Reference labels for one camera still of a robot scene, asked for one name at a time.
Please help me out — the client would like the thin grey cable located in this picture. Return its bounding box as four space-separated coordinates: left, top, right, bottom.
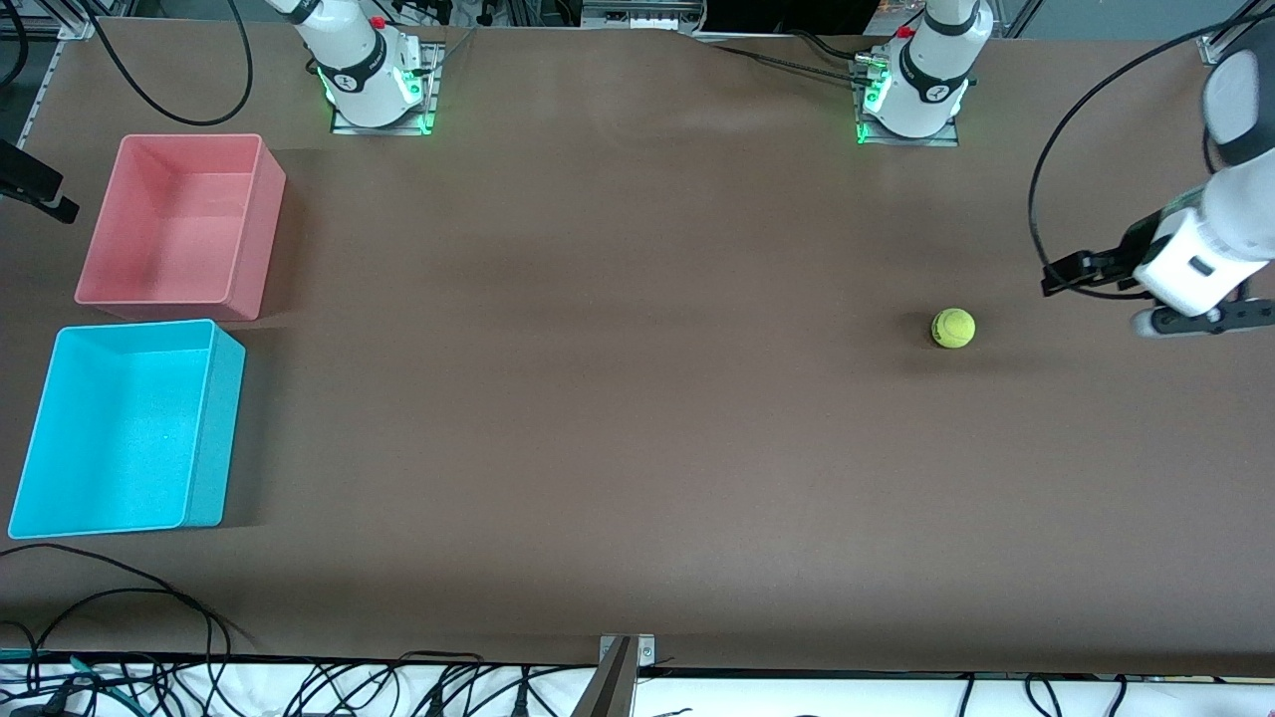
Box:
423 25 481 81

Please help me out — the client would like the grey metal post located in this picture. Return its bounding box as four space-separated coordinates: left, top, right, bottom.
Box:
570 637 638 717

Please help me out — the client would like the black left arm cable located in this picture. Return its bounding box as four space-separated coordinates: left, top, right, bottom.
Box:
1028 10 1256 272

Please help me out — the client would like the black base power cable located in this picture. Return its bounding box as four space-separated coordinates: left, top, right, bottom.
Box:
792 28 880 63
709 43 873 86

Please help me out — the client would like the long black table cable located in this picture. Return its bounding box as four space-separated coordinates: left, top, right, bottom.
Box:
0 588 255 658
0 542 232 658

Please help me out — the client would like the yellow tennis ball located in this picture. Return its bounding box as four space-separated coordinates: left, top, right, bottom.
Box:
931 307 977 351

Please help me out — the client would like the small metal edge bracket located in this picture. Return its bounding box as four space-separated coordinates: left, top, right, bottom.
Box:
598 633 657 667

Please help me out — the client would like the teal cable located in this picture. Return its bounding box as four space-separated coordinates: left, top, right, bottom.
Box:
0 649 135 710

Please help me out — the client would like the aluminium frame with bracket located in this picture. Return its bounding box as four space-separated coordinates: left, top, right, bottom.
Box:
0 0 101 135

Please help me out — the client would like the aluminium frame corner profile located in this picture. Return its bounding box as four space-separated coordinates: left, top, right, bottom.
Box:
1198 0 1275 65

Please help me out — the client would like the blue plastic bin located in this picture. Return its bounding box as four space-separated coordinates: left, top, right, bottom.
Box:
7 318 247 541

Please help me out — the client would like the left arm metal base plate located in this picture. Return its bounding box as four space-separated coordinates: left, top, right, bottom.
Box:
853 55 962 148

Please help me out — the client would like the pink plastic bin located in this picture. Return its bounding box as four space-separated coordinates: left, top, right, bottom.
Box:
74 132 288 323

